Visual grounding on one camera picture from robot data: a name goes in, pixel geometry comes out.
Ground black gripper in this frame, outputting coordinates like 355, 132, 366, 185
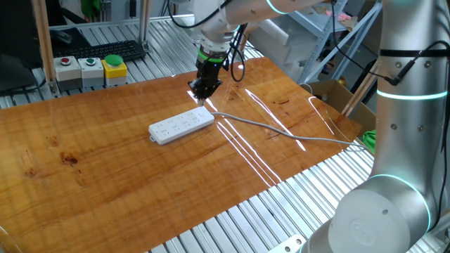
188, 60, 224, 106

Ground white power strip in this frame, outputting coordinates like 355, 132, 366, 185
148, 106, 216, 146

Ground yellow box green mushroom button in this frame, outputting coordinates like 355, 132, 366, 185
101, 53, 129, 87

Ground grey box small green button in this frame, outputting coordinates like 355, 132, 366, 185
77, 57, 105, 89

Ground grey box red button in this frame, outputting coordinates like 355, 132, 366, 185
53, 56, 83, 92

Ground white foam block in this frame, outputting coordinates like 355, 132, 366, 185
247, 19, 311, 82

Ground black keyboard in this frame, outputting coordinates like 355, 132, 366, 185
52, 39, 148, 64

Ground grey metal shelf rack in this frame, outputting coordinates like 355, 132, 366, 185
288, 0, 384, 85

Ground cardboard box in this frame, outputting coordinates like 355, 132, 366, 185
302, 79, 378, 136

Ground wood grain table mat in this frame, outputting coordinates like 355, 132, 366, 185
0, 56, 364, 253

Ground green hanging cloth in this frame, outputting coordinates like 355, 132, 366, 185
79, 0, 101, 20

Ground wooden sticks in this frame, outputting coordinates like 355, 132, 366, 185
341, 61, 380, 117

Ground pink paper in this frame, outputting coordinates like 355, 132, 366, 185
325, 9, 352, 22

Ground black mouse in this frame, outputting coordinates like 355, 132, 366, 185
49, 30, 73, 45

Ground black monitor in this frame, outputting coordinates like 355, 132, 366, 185
0, 0, 46, 96

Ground green wrist adapter ring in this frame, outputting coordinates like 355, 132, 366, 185
196, 47, 227, 65

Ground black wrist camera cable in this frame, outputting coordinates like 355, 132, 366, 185
167, 0, 248, 84

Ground aluminium frame post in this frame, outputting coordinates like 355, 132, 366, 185
138, 0, 153, 52

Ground grey power strip cable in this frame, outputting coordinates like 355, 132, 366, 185
210, 111, 370, 153

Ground wooden frame post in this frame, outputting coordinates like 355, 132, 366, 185
31, 0, 58, 84

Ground white metal base plate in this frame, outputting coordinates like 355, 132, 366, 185
266, 234, 307, 253

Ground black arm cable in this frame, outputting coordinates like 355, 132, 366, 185
330, 0, 450, 231

